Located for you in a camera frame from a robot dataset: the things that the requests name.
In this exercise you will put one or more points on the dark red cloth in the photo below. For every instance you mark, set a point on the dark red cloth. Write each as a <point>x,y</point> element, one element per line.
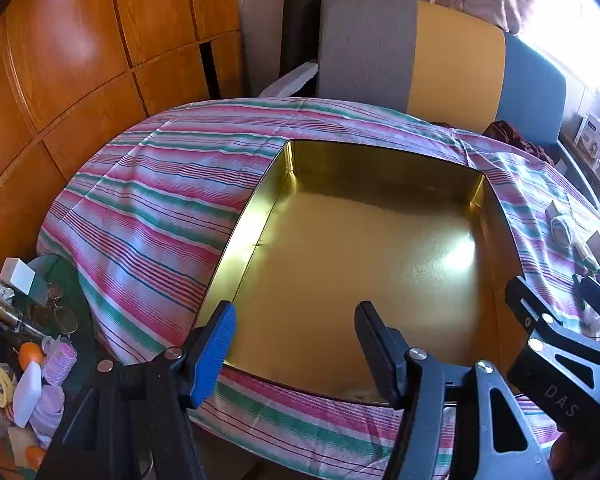
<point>512,137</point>

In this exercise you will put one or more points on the wooden side desk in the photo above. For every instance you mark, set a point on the wooden side desk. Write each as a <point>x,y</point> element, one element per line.
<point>587,172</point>

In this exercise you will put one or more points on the orange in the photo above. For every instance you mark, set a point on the orange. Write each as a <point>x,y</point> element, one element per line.
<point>35,456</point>
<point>30,353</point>

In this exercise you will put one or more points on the white round item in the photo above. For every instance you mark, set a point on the white round item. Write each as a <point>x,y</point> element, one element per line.
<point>560,224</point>

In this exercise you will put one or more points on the wooden wardrobe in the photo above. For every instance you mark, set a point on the wooden wardrobe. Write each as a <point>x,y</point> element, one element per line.
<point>80,60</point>

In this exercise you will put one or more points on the gold tin box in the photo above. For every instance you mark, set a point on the gold tin box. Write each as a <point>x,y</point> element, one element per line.
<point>355,240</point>

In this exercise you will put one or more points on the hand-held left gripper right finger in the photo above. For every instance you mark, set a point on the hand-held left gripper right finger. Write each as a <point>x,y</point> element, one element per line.
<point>375,355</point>

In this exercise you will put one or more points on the white carton on side desk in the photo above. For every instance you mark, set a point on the white carton on side desk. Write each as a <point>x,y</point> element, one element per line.
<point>592,132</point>

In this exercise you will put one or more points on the striped tablecloth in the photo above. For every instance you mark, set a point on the striped tablecloth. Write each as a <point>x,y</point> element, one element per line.
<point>155,185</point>

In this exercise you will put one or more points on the lilac cloth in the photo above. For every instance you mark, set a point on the lilac cloth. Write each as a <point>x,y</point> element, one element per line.
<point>47,410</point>

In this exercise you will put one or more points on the black rolled mat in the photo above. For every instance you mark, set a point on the black rolled mat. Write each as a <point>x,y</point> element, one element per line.
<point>300,20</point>

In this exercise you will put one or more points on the pink paper cup liners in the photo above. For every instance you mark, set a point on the pink paper cup liners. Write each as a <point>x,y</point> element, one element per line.
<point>60,362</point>

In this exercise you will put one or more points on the small white box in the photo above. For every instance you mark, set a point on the small white box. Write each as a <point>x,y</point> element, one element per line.
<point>20,272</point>

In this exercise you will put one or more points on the eyeglasses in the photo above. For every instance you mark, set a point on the eyeglasses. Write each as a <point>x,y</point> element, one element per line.
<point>62,317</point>

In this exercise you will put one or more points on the yellow band roll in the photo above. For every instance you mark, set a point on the yellow band roll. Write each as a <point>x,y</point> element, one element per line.
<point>0,385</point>

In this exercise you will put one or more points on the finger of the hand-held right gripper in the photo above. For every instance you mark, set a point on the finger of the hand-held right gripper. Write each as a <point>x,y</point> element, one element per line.
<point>597,297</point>
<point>525,307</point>

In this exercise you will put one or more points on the grey yellow blue chair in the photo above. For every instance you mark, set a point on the grey yellow blue chair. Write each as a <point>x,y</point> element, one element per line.
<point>370,45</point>

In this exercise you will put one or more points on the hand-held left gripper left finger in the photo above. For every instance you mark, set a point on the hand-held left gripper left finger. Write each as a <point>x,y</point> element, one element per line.
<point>212,355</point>

